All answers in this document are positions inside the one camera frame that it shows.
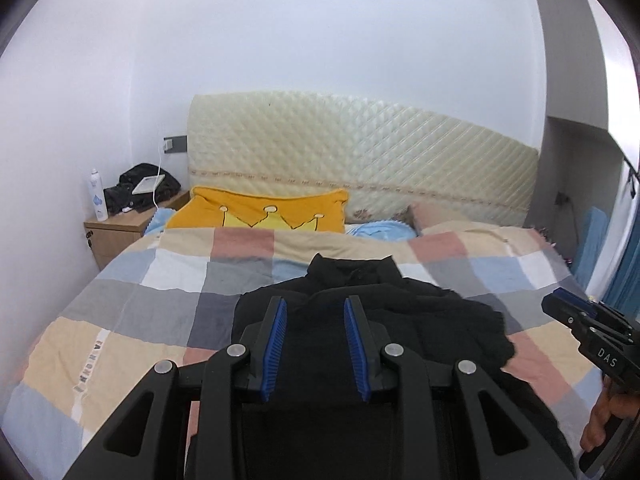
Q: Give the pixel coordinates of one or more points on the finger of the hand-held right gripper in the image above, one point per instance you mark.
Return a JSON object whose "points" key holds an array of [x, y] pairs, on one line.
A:
{"points": [[562, 312], [572, 297]]}

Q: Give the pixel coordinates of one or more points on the light blue blanket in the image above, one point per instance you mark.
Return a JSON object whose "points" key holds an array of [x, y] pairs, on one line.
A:
{"points": [[382, 231]]}

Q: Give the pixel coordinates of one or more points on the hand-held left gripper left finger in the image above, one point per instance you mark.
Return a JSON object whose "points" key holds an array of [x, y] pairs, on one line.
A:
{"points": [[274, 355]]}

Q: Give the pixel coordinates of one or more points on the wooden nightstand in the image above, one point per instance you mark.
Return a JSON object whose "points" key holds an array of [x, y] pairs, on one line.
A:
{"points": [[120, 240]]}

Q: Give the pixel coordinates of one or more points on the black puffer jacket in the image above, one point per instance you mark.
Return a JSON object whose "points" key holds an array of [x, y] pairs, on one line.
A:
{"points": [[450, 325]]}

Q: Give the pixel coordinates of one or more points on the pink pillow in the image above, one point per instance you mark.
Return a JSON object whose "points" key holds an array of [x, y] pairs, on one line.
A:
{"points": [[437, 217]]}

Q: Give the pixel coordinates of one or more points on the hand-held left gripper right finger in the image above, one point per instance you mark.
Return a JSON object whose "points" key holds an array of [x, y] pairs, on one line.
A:
{"points": [[356, 355]]}

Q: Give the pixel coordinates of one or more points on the white tablet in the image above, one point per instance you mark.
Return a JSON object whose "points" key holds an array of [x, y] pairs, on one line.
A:
{"points": [[148, 185]]}

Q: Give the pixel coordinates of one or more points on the white spray bottle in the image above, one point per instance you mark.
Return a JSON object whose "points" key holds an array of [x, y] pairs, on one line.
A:
{"points": [[98, 197]]}

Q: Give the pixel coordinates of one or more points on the black bag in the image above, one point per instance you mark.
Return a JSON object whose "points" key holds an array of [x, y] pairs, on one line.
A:
{"points": [[125, 192]]}

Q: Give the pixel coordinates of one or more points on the cream quilted headboard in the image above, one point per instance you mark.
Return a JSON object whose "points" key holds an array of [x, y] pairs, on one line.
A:
{"points": [[350, 155]]}

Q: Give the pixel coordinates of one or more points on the grey wall socket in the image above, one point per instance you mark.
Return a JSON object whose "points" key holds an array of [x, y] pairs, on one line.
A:
{"points": [[176, 144]]}

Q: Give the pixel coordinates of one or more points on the yellow crown pillow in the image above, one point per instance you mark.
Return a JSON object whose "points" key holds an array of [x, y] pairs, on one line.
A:
{"points": [[250, 210]]}

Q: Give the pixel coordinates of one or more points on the person's right hand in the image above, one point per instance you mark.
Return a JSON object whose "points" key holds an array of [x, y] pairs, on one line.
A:
{"points": [[595, 425]]}

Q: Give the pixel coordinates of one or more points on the grey and white wardrobe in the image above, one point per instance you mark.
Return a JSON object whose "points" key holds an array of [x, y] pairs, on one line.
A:
{"points": [[575, 60]]}

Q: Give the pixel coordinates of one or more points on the checked patchwork blanket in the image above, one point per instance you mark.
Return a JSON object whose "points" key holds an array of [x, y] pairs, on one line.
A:
{"points": [[150, 300]]}

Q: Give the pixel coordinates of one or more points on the blue curtain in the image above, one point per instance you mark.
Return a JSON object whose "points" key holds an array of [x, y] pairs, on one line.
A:
{"points": [[625, 280]]}

